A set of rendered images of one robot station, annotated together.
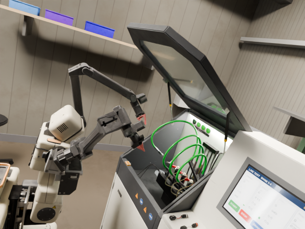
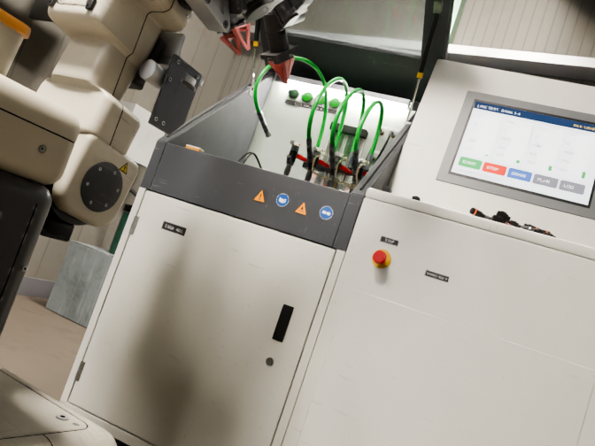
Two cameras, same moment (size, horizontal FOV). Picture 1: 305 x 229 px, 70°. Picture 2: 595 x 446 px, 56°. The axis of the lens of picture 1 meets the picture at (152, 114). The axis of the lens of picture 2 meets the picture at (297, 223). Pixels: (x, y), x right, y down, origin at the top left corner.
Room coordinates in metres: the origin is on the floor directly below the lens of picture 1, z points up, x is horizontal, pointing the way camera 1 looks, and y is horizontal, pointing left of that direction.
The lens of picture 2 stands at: (-0.06, 0.81, 0.68)
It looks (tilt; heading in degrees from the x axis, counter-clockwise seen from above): 5 degrees up; 324
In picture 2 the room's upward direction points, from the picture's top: 19 degrees clockwise
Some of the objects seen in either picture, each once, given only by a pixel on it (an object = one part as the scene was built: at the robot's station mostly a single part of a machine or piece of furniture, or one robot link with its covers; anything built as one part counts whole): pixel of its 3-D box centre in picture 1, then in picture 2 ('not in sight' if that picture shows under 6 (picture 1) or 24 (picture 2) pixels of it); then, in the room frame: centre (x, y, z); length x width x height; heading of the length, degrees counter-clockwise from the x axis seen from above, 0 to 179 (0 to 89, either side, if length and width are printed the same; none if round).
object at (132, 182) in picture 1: (136, 190); (246, 193); (1.39, -0.05, 0.87); 0.62 x 0.04 x 0.16; 34
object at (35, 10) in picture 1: (25, 7); not in sight; (2.56, 1.72, 1.89); 0.29 x 0.20 x 0.09; 115
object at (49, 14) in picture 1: (59, 17); not in sight; (2.71, 1.39, 1.90); 0.31 x 0.21 x 0.10; 115
